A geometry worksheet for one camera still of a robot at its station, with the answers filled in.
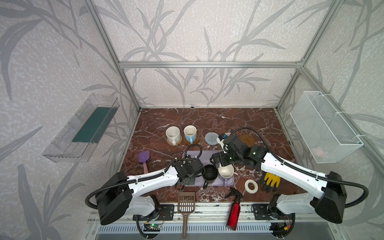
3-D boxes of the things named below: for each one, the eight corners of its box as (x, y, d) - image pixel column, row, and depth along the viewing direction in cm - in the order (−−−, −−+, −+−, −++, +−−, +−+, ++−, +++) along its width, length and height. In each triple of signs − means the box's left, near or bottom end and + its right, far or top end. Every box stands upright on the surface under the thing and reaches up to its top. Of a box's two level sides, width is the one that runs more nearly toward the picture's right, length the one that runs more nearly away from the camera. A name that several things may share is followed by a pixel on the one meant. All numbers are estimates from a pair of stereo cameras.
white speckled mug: (166, 149, 99) (163, 141, 91) (169, 134, 107) (166, 126, 99) (180, 149, 99) (178, 141, 91) (181, 134, 107) (180, 126, 99)
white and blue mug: (184, 148, 99) (182, 139, 91) (185, 134, 107) (184, 125, 98) (196, 148, 99) (195, 139, 91) (196, 134, 107) (196, 125, 98)
